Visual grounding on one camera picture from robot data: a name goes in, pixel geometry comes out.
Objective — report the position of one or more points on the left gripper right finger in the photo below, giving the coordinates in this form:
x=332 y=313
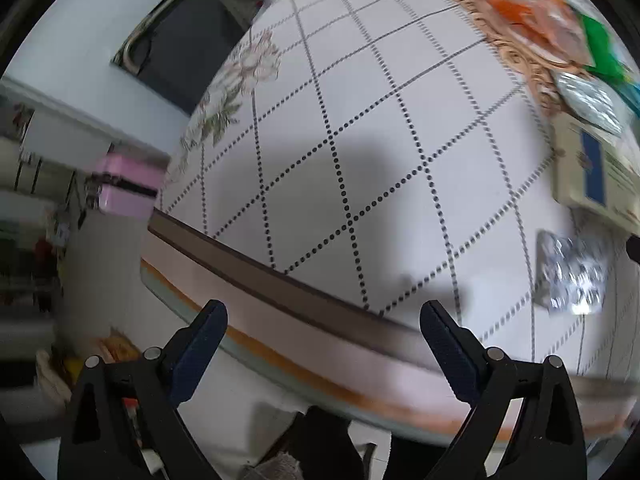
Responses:
x=547 y=440

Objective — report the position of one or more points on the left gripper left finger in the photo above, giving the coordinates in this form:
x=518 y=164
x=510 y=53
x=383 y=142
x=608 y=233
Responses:
x=120 y=409

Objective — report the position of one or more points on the silver blister pack lower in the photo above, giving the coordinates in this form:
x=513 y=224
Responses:
x=571 y=274

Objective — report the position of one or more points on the silver blister pack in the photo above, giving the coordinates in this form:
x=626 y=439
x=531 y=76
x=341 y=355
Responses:
x=588 y=101
x=571 y=274

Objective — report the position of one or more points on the person black trousers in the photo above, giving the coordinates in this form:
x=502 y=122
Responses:
x=316 y=445

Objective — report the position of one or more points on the pink suitcase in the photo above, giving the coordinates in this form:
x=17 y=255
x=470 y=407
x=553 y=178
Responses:
x=124 y=186

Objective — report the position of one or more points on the white blue medicine box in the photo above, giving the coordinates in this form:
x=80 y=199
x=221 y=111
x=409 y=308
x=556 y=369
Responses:
x=589 y=174

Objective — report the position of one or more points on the silver blister pack upper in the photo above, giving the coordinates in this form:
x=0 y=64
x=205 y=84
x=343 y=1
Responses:
x=588 y=101

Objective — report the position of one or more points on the green plastic bag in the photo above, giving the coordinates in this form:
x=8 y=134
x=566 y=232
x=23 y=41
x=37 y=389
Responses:
x=605 y=63

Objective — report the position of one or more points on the orange pink plastic wrapper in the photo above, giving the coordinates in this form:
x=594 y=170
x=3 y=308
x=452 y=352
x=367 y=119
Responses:
x=554 y=22

